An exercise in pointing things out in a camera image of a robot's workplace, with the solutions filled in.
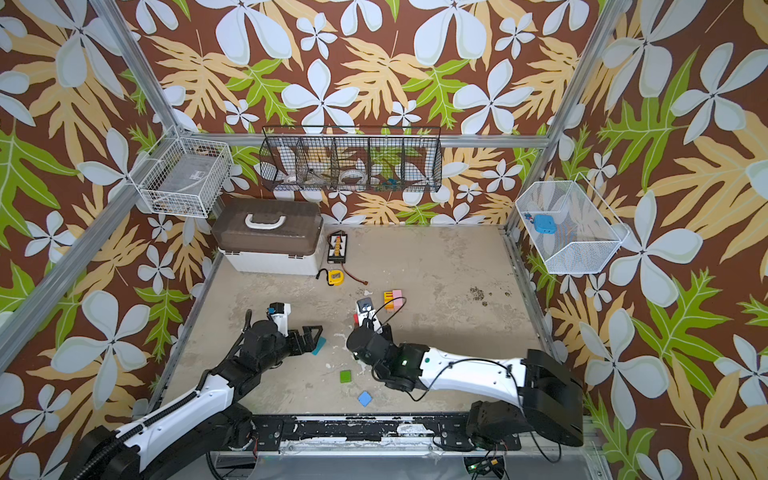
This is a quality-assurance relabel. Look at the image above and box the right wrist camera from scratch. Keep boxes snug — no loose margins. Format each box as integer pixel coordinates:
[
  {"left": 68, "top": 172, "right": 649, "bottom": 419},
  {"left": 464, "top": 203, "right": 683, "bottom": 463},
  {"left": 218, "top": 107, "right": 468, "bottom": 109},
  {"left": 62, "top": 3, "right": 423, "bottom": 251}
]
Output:
[{"left": 354, "top": 297, "right": 381, "bottom": 332}]

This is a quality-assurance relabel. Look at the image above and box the brown lid tool box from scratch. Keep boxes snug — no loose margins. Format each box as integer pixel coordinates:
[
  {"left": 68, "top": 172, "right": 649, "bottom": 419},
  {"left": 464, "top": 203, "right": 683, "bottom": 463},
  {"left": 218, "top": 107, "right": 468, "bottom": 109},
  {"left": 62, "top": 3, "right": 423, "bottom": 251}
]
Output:
[{"left": 212, "top": 198, "right": 323, "bottom": 276}]

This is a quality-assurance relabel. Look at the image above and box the yellow tape measure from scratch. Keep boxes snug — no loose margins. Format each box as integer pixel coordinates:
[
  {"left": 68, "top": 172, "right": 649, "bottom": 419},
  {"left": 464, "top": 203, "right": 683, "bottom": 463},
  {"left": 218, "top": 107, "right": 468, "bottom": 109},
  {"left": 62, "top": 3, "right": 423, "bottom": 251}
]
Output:
[{"left": 315, "top": 268, "right": 345, "bottom": 286}]

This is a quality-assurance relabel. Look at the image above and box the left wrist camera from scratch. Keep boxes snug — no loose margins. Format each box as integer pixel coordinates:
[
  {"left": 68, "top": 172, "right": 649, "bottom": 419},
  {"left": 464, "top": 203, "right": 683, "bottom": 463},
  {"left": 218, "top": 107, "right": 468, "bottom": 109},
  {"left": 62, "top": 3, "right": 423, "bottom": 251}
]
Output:
[{"left": 267, "top": 302, "right": 291, "bottom": 336}]

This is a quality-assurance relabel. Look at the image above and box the teal wedge block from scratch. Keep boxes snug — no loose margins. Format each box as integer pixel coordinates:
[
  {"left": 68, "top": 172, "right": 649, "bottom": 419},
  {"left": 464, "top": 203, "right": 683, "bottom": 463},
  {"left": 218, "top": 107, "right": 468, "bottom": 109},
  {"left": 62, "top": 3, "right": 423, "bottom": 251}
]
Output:
[{"left": 312, "top": 337, "right": 327, "bottom": 356}]

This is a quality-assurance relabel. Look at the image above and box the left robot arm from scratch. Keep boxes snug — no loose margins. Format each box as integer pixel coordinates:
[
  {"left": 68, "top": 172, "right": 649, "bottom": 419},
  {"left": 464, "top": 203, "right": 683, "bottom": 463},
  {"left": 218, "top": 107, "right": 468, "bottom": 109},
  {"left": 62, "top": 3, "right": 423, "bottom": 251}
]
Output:
[{"left": 61, "top": 309, "right": 323, "bottom": 479}]

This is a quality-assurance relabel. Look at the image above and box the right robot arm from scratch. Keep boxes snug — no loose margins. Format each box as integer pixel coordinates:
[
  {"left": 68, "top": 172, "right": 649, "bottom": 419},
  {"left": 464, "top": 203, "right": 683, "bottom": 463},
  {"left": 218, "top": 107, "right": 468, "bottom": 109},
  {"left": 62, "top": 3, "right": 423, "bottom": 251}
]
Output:
[{"left": 346, "top": 327, "right": 584, "bottom": 447}]

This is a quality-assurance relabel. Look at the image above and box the black orange battery charger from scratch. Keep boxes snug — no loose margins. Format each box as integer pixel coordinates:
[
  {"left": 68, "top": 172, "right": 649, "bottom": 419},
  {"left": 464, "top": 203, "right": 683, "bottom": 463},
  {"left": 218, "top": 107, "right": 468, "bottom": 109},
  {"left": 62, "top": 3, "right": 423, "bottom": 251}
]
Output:
[{"left": 327, "top": 230, "right": 348, "bottom": 265}]

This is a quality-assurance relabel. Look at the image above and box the blue block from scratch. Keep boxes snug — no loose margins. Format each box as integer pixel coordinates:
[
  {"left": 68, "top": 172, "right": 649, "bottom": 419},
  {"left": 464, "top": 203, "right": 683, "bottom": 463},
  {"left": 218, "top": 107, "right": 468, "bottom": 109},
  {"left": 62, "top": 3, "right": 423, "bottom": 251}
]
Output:
[{"left": 358, "top": 391, "right": 373, "bottom": 407}]

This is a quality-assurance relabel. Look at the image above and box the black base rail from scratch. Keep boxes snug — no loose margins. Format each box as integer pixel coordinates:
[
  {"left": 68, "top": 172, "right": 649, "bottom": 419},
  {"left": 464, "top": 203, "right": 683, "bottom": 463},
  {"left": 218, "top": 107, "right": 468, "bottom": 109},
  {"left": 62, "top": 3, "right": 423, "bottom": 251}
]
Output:
[{"left": 252, "top": 412, "right": 490, "bottom": 453}]

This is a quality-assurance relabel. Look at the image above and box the blue object in basket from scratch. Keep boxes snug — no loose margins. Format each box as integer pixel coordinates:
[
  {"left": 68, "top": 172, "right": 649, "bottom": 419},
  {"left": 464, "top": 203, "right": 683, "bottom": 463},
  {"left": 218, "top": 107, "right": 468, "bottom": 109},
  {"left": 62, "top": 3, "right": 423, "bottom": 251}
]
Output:
[{"left": 533, "top": 214, "right": 557, "bottom": 235}]

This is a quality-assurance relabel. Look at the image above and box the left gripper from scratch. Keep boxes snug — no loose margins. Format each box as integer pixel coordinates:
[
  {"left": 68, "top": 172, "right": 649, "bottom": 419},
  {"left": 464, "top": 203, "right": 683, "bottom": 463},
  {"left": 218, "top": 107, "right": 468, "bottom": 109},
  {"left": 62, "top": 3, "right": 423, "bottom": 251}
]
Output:
[{"left": 259, "top": 323, "right": 324, "bottom": 375}]

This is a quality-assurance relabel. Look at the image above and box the black wire basket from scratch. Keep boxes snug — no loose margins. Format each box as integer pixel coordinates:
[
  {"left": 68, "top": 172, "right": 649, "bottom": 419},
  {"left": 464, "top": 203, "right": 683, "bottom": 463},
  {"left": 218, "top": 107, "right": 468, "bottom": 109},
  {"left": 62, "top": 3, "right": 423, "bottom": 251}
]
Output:
[{"left": 256, "top": 126, "right": 444, "bottom": 192}]

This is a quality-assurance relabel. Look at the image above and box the white wire basket left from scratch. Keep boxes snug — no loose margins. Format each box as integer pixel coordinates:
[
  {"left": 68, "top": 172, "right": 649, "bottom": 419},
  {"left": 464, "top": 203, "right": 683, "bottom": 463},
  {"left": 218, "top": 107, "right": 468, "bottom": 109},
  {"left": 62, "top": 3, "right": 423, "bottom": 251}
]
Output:
[{"left": 134, "top": 130, "right": 233, "bottom": 218}]

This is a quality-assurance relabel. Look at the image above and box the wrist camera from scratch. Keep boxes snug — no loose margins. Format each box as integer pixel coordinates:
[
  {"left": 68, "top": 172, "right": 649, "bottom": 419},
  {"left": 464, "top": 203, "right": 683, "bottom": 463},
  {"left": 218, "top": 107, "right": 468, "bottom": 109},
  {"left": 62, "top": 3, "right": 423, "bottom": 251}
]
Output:
[
  {"left": 354, "top": 297, "right": 381, "bottom": 332},
  {"left": 267, "top": 302, "right": 291, "bottom": 336}
]

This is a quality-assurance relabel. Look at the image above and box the white mesh basket right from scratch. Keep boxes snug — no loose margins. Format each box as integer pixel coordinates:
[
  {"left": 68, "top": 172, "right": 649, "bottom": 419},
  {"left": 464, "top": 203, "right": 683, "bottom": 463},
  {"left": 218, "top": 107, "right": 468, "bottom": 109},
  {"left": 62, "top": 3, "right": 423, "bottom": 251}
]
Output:
[{"left": 515, "top": 175, "right": 630, "bottom": 276}]

